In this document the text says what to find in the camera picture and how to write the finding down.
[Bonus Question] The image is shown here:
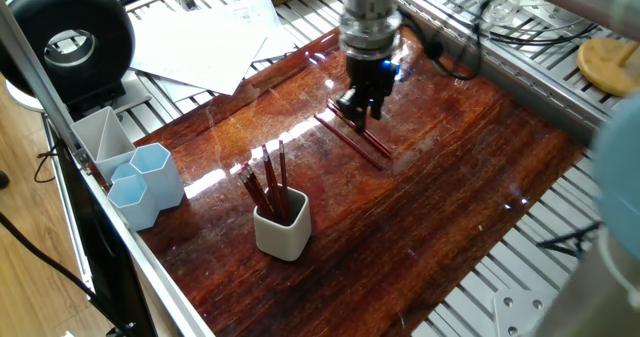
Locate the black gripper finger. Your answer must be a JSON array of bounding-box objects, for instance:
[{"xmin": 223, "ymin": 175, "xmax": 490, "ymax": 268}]
[
  {"xmin": 335, "ymin": 86, "xmax": 370, "ymax": 136},
  {"xmin": 368, "ymin": 93, "xmax": 387, "ymax": 122}
]

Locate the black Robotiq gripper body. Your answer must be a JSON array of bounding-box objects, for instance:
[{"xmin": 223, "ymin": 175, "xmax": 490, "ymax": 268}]
[{"xmin": 344, "ymin": 55, "xmax": 400, "ymax": 103}]

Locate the white square ceramic pen holder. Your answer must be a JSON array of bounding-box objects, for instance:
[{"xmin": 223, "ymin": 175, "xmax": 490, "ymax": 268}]
[{"xmin": 253, "ymin": 186, "xmax": 313, "ymax": 262}]

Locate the light blue hexagonal pen holder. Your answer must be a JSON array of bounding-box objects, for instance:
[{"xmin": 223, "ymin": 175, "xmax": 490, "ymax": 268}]
[{"xmin": 106, "ymin": 142, "xmax": 186, "ymax": 232}]

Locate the white divided square pen holder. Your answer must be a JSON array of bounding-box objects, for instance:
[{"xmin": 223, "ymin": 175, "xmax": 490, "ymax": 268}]
[{"xmin": 70, "ymin": 105, "xmax": 137, "ymax": 184}]

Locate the silver wrist sensor flange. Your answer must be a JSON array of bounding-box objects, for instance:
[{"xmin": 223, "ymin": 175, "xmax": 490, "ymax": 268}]
[{"xmin": 338, "ymin": 0, "xmax": 405, "ymax": 62}]

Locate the red-brown wooden board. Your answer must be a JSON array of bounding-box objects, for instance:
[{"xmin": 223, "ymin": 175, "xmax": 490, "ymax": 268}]
[{"xmin": 132, "ymin": 26, "xmax": 586, "ymax": 337}]

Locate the white paper sheet stack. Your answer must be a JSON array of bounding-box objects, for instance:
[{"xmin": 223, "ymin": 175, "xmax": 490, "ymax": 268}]
[{"xmin": 128, "ymin": 0, "xmax": 301, "ymax": 98}]

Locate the clear plastic jar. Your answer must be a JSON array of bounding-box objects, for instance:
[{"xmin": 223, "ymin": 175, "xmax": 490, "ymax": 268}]
[{"xmin": 479, "ymin": 0, "xmax": 587, "ymax": 34}]

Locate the round wooden stand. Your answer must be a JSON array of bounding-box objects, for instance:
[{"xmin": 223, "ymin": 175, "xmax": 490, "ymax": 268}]
[{"xmin": 576, "ymin": 37, "xmax": 640, "ymax": 98}]

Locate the black monitor panel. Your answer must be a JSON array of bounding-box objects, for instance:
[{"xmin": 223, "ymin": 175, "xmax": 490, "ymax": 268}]
[{"xmin": 49, "ymin": 139, "xmax": 159, "ymax": 337}]

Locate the black gripper cable with plug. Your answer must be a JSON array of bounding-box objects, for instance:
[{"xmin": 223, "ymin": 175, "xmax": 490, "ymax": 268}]
[{"xmin": 399, "ymin": 0, "xmax": 497, "ymax": 83}]

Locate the black cable pair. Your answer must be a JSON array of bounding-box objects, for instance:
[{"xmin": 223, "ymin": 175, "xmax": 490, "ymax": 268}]
[{"xmin": 487, "ymin": 21, "xmax": 601, "ymax": 47}]

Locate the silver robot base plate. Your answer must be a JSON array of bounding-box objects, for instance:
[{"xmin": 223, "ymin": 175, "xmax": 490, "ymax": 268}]
[{"xmin": 492, "ymin": 289, "xmax": 559, "ymax": 337}]

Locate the black ring-shaped lamp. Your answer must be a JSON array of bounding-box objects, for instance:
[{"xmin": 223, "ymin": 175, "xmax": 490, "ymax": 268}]
[{"xmin": 0, "ymin": 0, "xmax": 151, "ymax": 123}]

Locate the black floor cable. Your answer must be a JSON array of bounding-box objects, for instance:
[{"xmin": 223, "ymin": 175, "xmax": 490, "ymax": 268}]
[{"xmin": 0, "ymin": 211, "xmax": 129, "ymax": 337}]

